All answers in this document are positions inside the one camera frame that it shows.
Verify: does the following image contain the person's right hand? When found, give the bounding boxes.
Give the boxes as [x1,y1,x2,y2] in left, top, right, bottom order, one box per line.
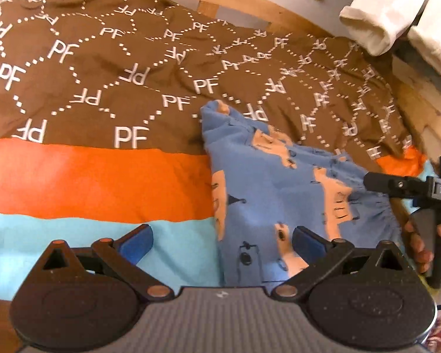
[404,216,441,274]

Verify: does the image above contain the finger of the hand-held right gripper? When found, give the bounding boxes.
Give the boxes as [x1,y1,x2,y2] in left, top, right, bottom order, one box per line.
[363,171,427,197]

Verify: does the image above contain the wooden bed frame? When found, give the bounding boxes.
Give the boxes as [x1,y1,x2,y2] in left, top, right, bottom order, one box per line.
[106,0,441,164]

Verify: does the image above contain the brown printed blanket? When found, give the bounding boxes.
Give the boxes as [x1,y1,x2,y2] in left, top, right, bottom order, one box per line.
[0,0,439,302]

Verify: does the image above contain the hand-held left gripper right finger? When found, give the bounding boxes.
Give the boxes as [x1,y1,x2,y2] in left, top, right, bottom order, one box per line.
[271,225,407,301]

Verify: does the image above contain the blue pants with orange print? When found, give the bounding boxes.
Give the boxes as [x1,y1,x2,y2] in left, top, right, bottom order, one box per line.
[199,99,404,288]

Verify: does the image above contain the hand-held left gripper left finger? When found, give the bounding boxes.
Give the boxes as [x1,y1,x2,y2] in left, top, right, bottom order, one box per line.
[40,224,175,300]

